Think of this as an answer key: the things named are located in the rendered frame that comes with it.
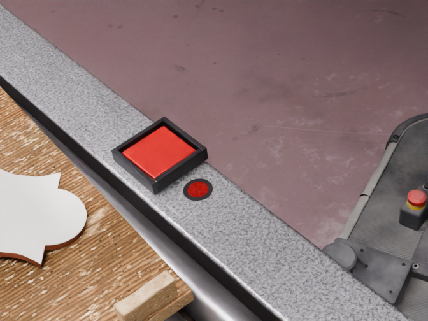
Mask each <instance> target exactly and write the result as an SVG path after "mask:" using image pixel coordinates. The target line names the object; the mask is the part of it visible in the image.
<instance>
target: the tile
mask: <svg viewBox="0 0 428 321"><path fill-rule="evenodd" d="M60 181H61V172H60V173H55V174H52V175H47V176H24V175H14V174H11V173H9V172H6V171H4V170H2V169H0V257H12V258H18V259H22V260H25V261H27V262H29V263H31V264H33V265H35V266H37V267H39V268H40V269H41V267H42V264H43V258H44V255H45V250H55V249H59V248H63V247H65V246H68V245H70V244H72V243H73V242H75V241H76V240H77V239H78V238H79V237H80V236H81V235H82V233H83V232H84V230H85V227H86V223H87V212H86V209H85V207H84V205H83V203H82V202H81V200H80V199H79V198H78V197H76V196H75V195H74V194H72V193H70V192H68V191H66V190H62V189H59V185H60Z"/></svg>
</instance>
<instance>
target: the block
mask: <svg viewBox="0 0 428 321"><path fill-rule="evenodd" d="M176 296H178V291H177V289H176V284H175V279H174V278H173V276H172V275H171V273H170V272H169V271H168V270H165V271H163V272H162V273H161V274H159V275H157V276H156V277H155V278H153V279H151V280H150V281H149V282H147V283H146V284H144V285H143V286H142V287H141V288H140V289H138V290H137V291H135V292H134V293H132V294H131V295H129V296H128V297H126V298H124V299H123V300H121V301H119V302H117V303H115V304H114V309H115V312H116V314H117V317H118V319H119V320H120V321H142V320H144V319H145V318H146V317H147V316H149V315H151V314H152V313H154V312H156V311H158V310H160V309H161V308H162V307H163V306H165V305H166V304H167V303H169V302H170V301H171V300H173V299H174V298H175V297H176Z"/></svg>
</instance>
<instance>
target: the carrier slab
mask: <svg viewBox="0 0 428 321"><path fill-rule="evenodd" d="M0 169H2V170H4V171H6V172H9V173H11V174H14V175H24V176H47V175H52V174H55V173H60V172H61V181H60V185H59V189H62V190H66V191H68V192H70V193H72V194H74V195H75V196H76V197H78V198H79V199H80V200H81V202H82V203H83V205H84V207H85V209H86V212H87V223H86V227H85V230H84V232H83V233H82V235H81V236H80V237H79V238H78V239H77V240H76V241H75V242H73V243H72V244H70V245H68V246H65V247H63V248H59V249H55V250H45V255H44V258H43V264H42V267H41V269H40V268H39V267H37V266H35V265H33V264H31V263H29V262H27V261H25V260H22V259H18V258H12V257H0V321H120V320H119V319H118V317H117V314H116V312H115V309H114V304H115V303H117V302H119V301H121V300H123V299H124V298H126V297H128V296H129V295H131V294H132V293H134V292H135V291H137V290H138V289H140V288H141V287H142V286H143V285H144V284H146V283H147V282H149V281H150V280H151V279H153V278H155V277H156V276H157V275H159V274H161V273H162V272H163V271H165V270H168V271H169V272H170V273H171V275H172V276H173V278H174V279H175V284H176V289H177V291H178V296H176V297H175V298H174V299H173V300H171V301H170V302H169V303H167V304H166V305H165V306H163V307H162V308H161V309H160V310H158V311H156V312H154V313H152V314H151V315H149V316H147V317H146V318H145V319H144V320H142V321H164V320H165V319H167V318H168V317H170V316H171V315H172V314H174V313H176V312H177V311H178V310H180V309H181V308H183V307H184V306H186V305H187V304H189V303H190V302H191V301H193V300H194V296H193V293H192V290H191V289H190V288H189V286H188V285H187V284H186V283H185V282H184V281H183V280H182V279H181V278H180V277H179V276H178V275H177V274H176V273H175V272H174V271H173V270H172V269H171V268H170V267H169V265H168V264H167V263H166V262H165V261H164V260H163V259H162V258H161V257H160V256H159V254H158V253H157V252H156V251H155V250H154V249H153V248H152V247H151V246H150V245H149V244H148V243H147V242H146V241H145V240H144V239H143V238H142V237H141V236H140V235H139V233H138V232H137V231H136V230H135V229H134V228H133V227H132V226H131V225H130V224H129V222H128V221H127V220H126V219H125V218H124V217H123V216H122V215H121V214H120V213H119V212H118V211H117V210H116V209H115V208H114V207H113V206H112V205H111V204H110V202H109V201H108V200H107V199H106V198H105V197H104V196H103V195H102V194H101V193H100V191H98V190H97V189H96V188H95V186H93V184H91V183H90V181H89V180H88V179H87V178H86V177H85V176H84V175H83V174H82V173H81V172H80V170H79V169H78V168H77V167H76V166H75V165H74V164H73V163H72V162H71V161H70V160H69V159H68V158H67V157H66V156H65V155H64V154H63V153H62V152H61V150H60V149H59V148H58V147H57V146H56V145H55V144H54V143H53V142H52V141H51V140H50V138H49V137H48V136H47V135H46V134H45V133H44V132H43V131H42V130H41V129H40V128H39V127H38V126H37V125H36V124H35V123H34V122H33V121H32V120H31V118H30V117H29V116H28V115H27V114H26V113H25V112H24V111H23V110H22V109H21V107H20V106H19V105H18V104H17V103H16V102H15V101H14V100H13V99H12V98H11V97H10V96H9V95H8V94H7V93H6V92H5V91H4V90H3V89H2V88H1V86H0Z"/></svg>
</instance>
